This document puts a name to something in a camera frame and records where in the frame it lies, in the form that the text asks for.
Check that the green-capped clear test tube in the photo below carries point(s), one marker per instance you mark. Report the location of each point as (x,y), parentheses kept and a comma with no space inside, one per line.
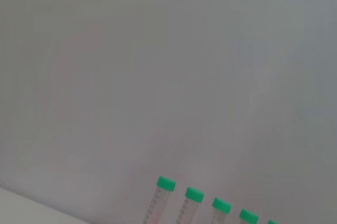
(248,216)
(194,194)
(166,183)
(273,222)
(222,205)

